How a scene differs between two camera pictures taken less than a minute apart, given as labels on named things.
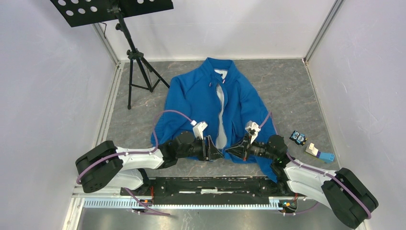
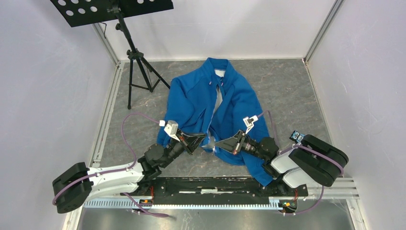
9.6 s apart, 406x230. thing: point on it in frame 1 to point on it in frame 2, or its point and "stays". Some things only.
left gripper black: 209,152 to 190,142
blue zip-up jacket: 215,103 stays
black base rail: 211,190 stays
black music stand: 79,12 stays
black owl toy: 300,139 stays
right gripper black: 239,150 to 231,144
